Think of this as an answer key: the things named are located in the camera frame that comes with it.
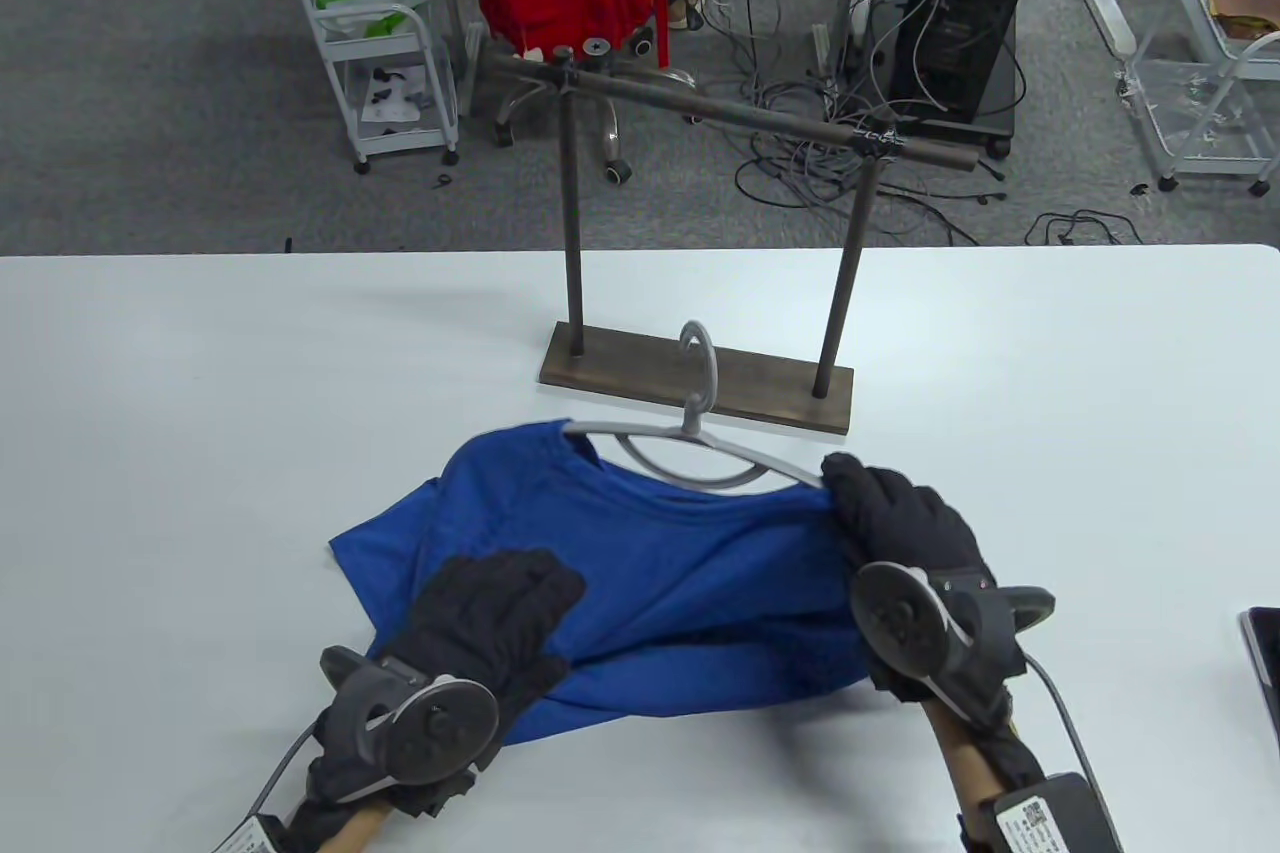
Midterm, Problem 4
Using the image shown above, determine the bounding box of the person's right hand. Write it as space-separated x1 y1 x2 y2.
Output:
820 453 1046 794

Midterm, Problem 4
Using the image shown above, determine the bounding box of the person's left hand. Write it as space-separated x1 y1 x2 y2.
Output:
305 548 588 819

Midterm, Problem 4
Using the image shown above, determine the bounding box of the blue t-shirt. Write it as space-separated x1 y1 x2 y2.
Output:
330 420 881 749

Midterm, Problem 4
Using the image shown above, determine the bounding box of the grey plastic hanger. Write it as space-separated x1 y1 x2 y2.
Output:
562 320 836 494

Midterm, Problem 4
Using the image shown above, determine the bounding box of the person's left forearm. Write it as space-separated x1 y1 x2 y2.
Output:
320 803 386 853

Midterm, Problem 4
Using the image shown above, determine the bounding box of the person's right forearm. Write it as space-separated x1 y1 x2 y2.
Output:
920 698 1001 809

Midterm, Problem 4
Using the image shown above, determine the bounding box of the grey round right hand tracker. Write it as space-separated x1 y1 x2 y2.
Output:
850 561 1056 724

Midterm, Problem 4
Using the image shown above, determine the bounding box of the grey round hand tracker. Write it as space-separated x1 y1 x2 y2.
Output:
320 645 501 806
850 561 1056 724

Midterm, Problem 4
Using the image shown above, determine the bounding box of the grey round left hand tracker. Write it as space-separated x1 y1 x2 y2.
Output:
320 645 501 806

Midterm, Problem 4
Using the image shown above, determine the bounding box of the dark metal hanging rack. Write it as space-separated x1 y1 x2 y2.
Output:
487 41 986 439

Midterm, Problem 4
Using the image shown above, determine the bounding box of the black wheeled tower stand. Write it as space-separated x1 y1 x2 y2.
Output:
850 53 1026 159

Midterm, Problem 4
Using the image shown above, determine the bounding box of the dark tablet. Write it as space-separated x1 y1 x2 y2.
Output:
1238 607 1280 754

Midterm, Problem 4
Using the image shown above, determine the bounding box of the white rolling cart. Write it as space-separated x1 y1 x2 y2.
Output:
283 0 463 174
1115 0 1280 197

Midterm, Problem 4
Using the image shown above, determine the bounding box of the office chair chrome base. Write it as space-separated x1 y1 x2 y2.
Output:
490 23 701 186

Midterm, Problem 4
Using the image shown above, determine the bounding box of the white sheet with black parts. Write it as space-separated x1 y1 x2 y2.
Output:
362 65 429 126

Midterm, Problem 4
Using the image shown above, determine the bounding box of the grey right glove cable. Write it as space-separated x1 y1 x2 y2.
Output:
1020 653 1086 779

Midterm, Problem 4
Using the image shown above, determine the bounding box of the grey glove cable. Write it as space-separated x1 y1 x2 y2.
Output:
1020 653 1086 779
245 723 321 819

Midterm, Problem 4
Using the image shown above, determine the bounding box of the grey left glove cable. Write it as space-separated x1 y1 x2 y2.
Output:
245 723 321 819

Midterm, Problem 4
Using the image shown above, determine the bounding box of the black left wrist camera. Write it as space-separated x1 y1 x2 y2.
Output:
215 813 291 853

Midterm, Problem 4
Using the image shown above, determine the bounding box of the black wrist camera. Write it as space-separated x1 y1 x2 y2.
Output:
215 813 291 853
960 773 1126 853

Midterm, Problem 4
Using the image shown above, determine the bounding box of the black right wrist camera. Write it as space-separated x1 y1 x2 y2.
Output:
960 773 1126 853

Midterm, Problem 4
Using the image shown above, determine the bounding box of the tangle of floor cables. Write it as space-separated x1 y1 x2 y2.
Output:
690 0 1146 249

